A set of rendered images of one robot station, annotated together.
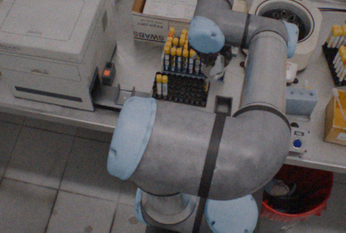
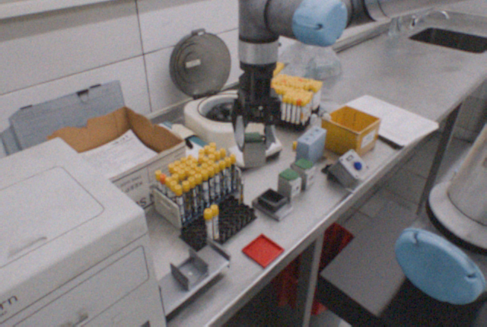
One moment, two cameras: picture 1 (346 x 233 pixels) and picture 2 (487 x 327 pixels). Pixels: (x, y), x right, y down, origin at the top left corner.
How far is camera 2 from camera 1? 84 cm
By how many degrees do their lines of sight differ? 45
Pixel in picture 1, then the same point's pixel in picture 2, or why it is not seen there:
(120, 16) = not seen: hidden behind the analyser
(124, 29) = not seen: hidden behind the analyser
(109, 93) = (166, 289)
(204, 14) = not seen: outside the picture
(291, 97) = (312, 141)
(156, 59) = (158, 226)
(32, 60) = (50, 306)
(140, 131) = not seen: outside the picture
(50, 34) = (62, 225)
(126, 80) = (157, 268)
